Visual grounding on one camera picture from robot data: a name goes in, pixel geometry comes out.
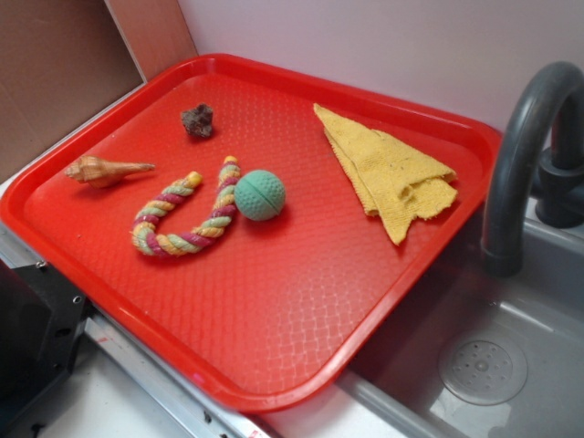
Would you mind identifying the yellow folded cloth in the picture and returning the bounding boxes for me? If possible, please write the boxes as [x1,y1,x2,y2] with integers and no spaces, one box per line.
[313,104,458,245]

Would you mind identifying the dark brown rock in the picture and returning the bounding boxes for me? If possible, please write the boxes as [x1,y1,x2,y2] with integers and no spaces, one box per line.
[181,103,214,139]

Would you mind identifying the round sink drain strainer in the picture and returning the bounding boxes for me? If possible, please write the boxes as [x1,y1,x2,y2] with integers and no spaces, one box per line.
[438,336,528,406]

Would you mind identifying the multicolour twisted rope toy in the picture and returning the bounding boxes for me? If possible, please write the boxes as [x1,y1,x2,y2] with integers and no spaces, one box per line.
[130,156,242,257]

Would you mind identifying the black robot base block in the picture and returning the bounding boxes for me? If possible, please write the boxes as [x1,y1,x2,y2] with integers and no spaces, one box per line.
[1,263,86,403]

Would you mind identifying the green dimpled rubber ball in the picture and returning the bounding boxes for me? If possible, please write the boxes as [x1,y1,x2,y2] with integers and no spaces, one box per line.
[235,170,287,222]

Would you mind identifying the orange spiral seashell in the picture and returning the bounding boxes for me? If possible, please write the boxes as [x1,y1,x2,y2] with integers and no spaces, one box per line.
[65,155,155,189]

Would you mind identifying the grey plastic sink basin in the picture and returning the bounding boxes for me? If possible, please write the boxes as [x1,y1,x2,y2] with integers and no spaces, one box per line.
[339,214,583,437]

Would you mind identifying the grey curved faucet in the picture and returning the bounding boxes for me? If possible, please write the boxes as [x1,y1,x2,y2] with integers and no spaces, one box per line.
[481,61,583,276]

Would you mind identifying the silver metal rail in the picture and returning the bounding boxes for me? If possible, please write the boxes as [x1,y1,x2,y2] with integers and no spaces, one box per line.
[1,227,277,437]

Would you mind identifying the red plastic tray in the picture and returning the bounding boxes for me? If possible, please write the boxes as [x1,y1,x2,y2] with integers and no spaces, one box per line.
[1,55,501,412]

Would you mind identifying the brown cardboard panel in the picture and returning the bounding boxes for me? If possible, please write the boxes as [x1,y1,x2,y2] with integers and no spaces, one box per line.
[0,0,199,184]

